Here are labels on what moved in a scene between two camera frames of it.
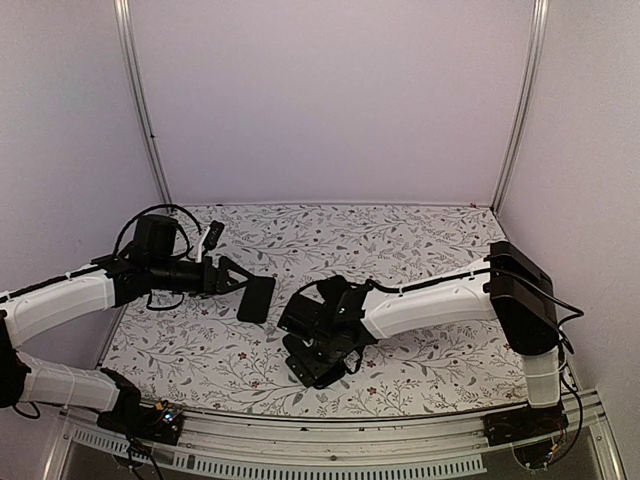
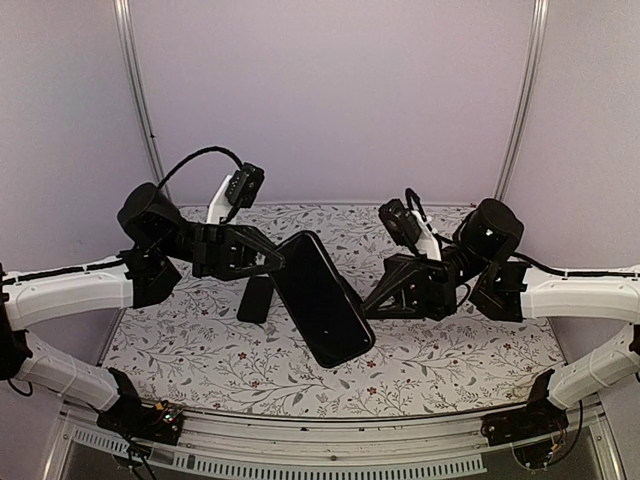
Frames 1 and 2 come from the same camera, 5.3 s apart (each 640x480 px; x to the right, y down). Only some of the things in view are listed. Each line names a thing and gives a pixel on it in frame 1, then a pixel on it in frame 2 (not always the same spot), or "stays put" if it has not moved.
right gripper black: [316, 368] -> [430, 289]
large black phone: [257, 299] stays put
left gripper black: [221, 285] -> [228, 251]
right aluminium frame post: [539, 24] stays put
